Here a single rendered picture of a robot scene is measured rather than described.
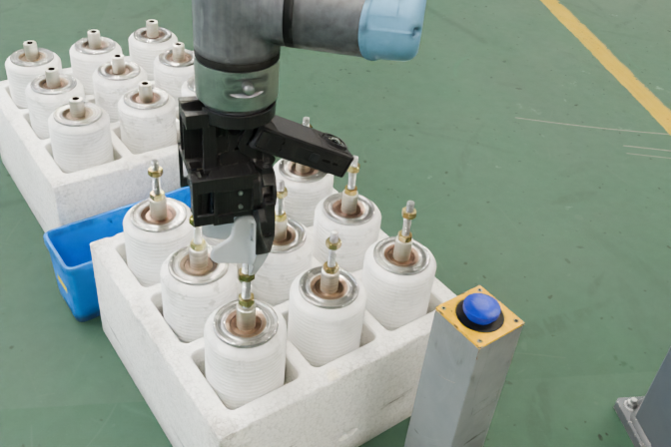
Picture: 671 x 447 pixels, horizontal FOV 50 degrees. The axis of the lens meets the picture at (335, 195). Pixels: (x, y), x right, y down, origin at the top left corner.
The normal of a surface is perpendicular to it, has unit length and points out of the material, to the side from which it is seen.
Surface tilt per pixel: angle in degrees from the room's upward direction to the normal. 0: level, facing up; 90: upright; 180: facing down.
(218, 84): 90
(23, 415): 0
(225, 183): 90
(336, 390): 90
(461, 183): 0
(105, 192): 90
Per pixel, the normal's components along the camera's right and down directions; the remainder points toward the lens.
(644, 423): -0.99, 0.01
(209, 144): 0.35, 0.57
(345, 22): -0.13, 0.51
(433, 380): -0.81, 0.29
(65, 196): 0.58, 0.51
